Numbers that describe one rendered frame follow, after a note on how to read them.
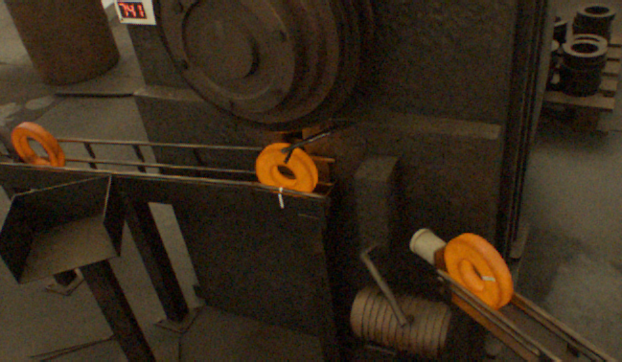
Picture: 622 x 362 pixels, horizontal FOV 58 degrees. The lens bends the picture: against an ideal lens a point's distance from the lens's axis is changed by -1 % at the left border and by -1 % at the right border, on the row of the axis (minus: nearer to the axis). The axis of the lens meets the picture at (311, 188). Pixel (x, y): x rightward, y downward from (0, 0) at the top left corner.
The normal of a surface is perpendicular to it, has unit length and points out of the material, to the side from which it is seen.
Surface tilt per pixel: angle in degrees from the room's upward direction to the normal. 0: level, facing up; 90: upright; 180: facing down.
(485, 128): 0
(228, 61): 90
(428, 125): 0
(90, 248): 5
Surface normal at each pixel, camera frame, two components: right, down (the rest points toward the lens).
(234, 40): -0.40, 0.59
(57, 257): -0.21, -0.77
